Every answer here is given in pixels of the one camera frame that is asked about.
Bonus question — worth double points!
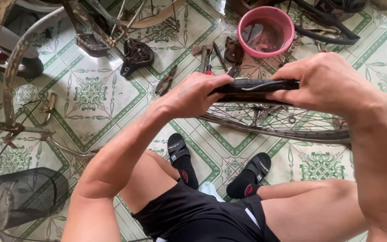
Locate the person's left hand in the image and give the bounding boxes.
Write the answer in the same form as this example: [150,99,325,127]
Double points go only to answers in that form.
[153,72,234,119]

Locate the person's right hand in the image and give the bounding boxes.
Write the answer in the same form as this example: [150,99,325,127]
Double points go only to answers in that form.
[266,52,384,119]

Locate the black bicycle tyre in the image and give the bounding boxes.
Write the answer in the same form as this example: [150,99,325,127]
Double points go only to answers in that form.
[208,78,300,105]

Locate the dark metal pliers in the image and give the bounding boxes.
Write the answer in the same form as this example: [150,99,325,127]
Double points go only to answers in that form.
[155,65,178,97]

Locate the black rubber inner tube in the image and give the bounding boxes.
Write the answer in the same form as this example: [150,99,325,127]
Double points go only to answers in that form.
[291,0,361,45]

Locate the rusty hammer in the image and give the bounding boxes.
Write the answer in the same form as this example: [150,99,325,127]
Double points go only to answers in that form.
[192,44,214,73]

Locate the black slide sandal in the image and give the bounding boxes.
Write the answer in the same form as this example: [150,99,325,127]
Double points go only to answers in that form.
[243,152,272,185]
[167,133,191,166]

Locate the dark metal tyre lever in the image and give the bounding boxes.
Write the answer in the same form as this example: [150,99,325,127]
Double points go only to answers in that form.
[213,42,228,72]

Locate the small dark pliers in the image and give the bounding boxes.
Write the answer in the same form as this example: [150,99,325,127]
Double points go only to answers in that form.
[226,63,242,78]

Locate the black bicycle saddle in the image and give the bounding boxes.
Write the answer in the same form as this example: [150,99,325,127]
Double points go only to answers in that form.
[120,38,155,78]

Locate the brown leather pouch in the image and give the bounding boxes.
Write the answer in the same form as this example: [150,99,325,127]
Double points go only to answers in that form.
[224,36,245,64]

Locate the spoked bicycle wheel rim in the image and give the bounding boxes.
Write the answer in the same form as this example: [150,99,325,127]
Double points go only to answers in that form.
[196,101,353,146]

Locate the black sock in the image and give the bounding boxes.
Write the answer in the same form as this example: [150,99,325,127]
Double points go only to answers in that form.
[226,169,263,199]
[172,155,199,190]

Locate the pink plastic basin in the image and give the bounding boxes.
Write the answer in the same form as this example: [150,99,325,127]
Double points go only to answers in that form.
[237,6,295,58]

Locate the white plastic stool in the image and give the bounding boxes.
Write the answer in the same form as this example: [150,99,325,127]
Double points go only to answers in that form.
[198,181,226,203]

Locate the black bicycle pedal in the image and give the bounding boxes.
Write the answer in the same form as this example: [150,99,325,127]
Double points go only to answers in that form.
[75,32,112,58]

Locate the black shorts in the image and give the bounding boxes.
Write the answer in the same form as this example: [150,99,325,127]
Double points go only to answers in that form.
[131,181,281,242]

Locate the rusty bicycle mudguard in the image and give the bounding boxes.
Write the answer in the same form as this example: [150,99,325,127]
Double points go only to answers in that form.
[3,7,68,129]

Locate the grey motorbike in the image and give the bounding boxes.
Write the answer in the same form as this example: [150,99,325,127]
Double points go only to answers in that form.
[0,13,45,79]

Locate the black mesh bicycle basket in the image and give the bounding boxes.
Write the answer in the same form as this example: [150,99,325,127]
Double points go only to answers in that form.
[0,167,69,233]

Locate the rusty bicycle handlebar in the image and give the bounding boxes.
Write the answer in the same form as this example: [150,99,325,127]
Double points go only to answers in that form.
[2,92,97,158]

